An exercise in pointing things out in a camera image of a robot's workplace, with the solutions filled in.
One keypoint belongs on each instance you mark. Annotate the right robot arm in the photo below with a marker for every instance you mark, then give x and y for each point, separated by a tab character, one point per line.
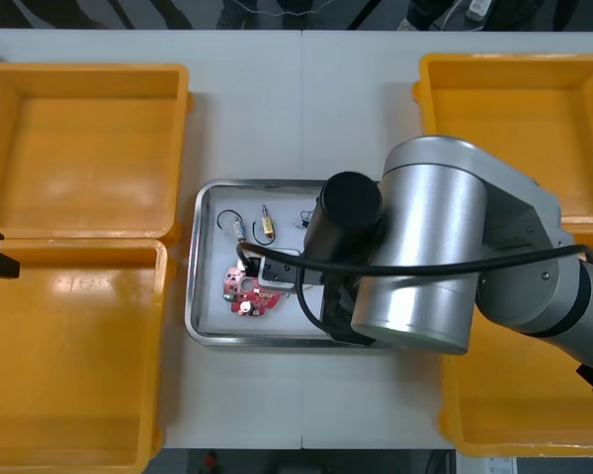
425	237

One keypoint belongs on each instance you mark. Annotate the white power strip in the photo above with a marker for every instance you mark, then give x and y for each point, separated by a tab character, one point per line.
478	9

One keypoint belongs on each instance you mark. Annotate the small metal solenoid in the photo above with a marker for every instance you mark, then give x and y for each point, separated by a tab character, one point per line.
238	230
266	225

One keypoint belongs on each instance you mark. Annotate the steel tray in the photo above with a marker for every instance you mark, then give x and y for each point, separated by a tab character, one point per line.
192	296

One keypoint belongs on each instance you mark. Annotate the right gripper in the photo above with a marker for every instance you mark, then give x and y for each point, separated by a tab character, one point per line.
340	301

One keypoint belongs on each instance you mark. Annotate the white sheet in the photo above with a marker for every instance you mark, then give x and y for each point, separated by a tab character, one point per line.
216	301

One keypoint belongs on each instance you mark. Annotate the round red circuit board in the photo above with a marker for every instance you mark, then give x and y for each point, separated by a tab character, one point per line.
237	285

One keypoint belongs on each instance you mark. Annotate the yellow-orange plastic bin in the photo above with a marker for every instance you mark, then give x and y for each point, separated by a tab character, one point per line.
524	99
69	370
499	400
79	123

